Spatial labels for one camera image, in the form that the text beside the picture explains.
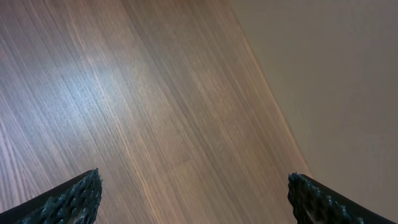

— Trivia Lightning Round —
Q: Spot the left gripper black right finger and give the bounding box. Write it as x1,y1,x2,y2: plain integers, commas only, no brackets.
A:
287,172,394,224

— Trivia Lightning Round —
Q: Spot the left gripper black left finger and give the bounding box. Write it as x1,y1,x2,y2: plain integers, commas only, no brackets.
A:
1,169,103,224

